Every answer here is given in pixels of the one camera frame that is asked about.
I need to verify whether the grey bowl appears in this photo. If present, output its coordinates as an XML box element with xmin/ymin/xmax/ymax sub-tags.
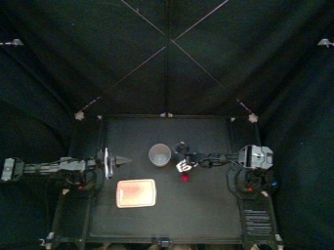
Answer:
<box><xmin>146</xmin><ymin>143</ymin><xmax>173</xmax><ymax>168</ymax></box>

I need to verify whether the black table edge clamp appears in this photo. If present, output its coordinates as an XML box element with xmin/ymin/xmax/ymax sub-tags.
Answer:
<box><xmin>150</xmin><ymin>237</ymin><xmax>174</xmax><ymax>248</ymax></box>

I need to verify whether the grey table corner clamp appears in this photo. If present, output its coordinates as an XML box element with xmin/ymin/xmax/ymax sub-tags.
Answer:
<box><xmin>37</xmin><ymin>231</ymin><xmax>55</xmax><ymax>250</ymax></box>

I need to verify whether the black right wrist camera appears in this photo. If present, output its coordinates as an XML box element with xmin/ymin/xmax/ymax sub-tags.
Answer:
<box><xmin>173</xmin><ymin>142</ymin><xmax>192</xmax><ymax>156</ymax></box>

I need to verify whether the thin diagonal brace cable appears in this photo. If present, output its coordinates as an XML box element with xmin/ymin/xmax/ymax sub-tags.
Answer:
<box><xmin>118</xmin><ymin>0</ymin><xmax>252</xmax><ymax>115</ymax></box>
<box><xmin>80</xmin><ymin>0</ymin><xmax>231</xmax><ymax>113</ymax></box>

